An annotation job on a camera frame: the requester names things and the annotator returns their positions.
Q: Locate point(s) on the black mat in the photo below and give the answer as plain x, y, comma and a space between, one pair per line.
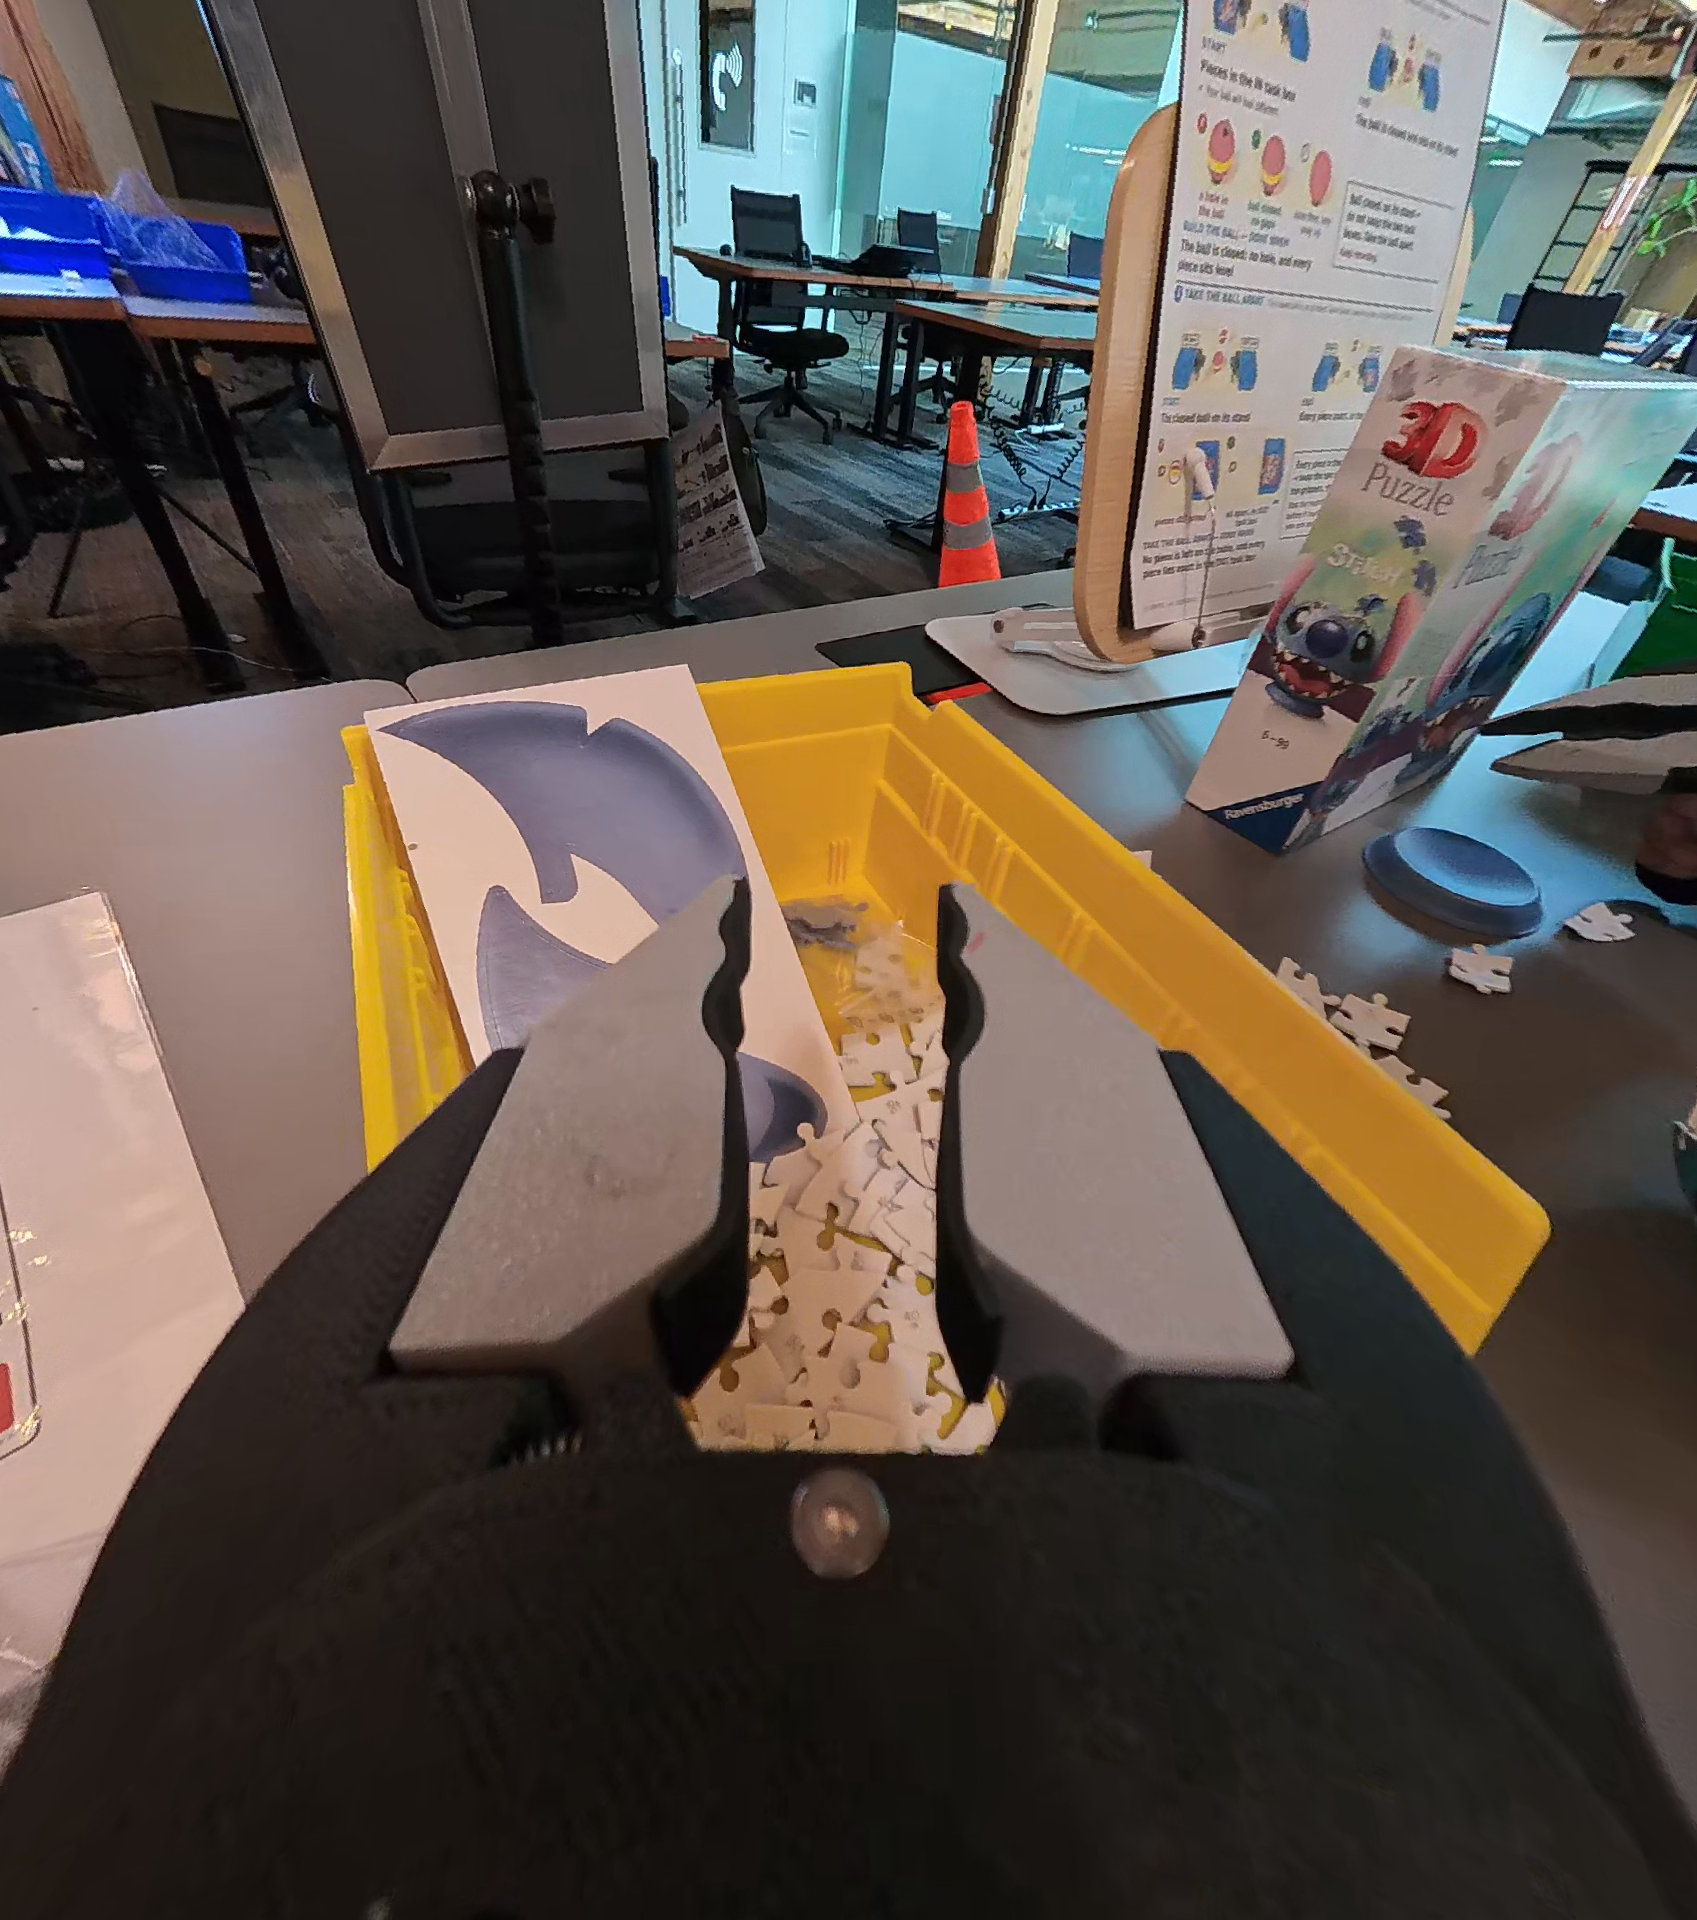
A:
879, 661

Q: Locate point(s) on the laminated instruction sheet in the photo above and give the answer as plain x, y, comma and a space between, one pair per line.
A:
82, 1140

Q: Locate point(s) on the instruction poster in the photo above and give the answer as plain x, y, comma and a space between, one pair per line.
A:
1313, 225

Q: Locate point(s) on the wooden office desk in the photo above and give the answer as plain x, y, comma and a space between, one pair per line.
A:
938, 292

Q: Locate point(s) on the black pole with knob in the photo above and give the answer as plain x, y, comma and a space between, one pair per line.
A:
510, 375

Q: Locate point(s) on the black office chair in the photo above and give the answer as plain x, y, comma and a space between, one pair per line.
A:
781, 315

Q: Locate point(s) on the white card with blue ears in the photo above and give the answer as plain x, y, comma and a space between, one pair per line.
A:
608, 781

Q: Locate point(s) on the pile of white puzzle pieces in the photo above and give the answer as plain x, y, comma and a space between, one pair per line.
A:
849, 1200

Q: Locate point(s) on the printed puzzle box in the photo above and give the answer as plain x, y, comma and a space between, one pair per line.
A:
1388, 601

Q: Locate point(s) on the loose white puzzle piece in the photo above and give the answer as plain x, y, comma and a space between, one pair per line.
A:
1369, 1021
1597, 922
1479, 968
1414, 1084
1308, 986

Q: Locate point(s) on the wooden display stand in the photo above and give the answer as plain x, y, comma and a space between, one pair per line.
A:
1125, 451

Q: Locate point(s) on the yellow plastic bin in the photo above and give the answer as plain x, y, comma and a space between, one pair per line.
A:
1313, 1081

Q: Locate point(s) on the blue plastic bin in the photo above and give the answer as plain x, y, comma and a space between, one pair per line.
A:
189, 270
22, 225

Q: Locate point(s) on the hanging printed paper sheet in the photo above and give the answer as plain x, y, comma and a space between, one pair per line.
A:
717, 511

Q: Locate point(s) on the orange traffic cone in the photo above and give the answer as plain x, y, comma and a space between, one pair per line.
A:
968, 524

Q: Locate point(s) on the blue round ball stand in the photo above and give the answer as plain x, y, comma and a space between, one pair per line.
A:
1455, 879

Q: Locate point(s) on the dark long desk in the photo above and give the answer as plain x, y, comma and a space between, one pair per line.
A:
39, 300

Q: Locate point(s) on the white stand base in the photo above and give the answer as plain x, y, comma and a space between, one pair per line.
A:
1029, 674

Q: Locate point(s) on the grey partition panel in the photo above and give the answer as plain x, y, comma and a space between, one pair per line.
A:
383, 225

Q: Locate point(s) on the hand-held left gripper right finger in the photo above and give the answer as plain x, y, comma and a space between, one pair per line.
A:
1088, 1200

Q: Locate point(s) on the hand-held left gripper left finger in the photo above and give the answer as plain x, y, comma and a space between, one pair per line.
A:
592, 1185

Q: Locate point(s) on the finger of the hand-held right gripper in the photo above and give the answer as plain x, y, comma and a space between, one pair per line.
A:
1658, 698
1613, 764

